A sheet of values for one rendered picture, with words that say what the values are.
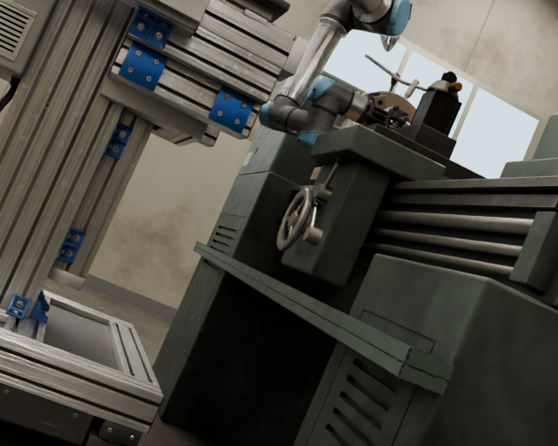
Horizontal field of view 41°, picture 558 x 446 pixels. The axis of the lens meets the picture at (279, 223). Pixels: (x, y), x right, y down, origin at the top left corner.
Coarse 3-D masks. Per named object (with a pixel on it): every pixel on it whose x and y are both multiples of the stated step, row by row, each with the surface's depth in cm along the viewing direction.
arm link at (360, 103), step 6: (354, 96) 200; (360, 96) 201; (354, 102) 200; (360, 102) 200; (366, 102) 201; (354, 108) 200; (360, 108) 200; (366, 108) 201; (348, 114) 201; (354, 114) 201; (360, 114) 201; (354, 120) 203
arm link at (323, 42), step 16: (336, 0) 212; (320, 16) 214; (336, 16) 211; (320, 32) 211; (336, 32) 211; (320, 48) 209; (304, 64) 208; (320, 64) 209; (288, 80) 209; (304, 80) 207; (288, 96) 206; (304, 96) 208; (272, 112) 205; (288, 112) 203; (272, 128) 208
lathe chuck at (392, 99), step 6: (366, 96) 230; (390, 96) 232; (396, 96) 232; (402, 96) 233; (390, 102) 232; (396, 102) 232; (402, 102) 233; (408, 102) 233; (402, 108) 233; (408, 108) 234; (414, 108) 234; (414, 114) 234; (336, 120) 230; (342, 120) 229
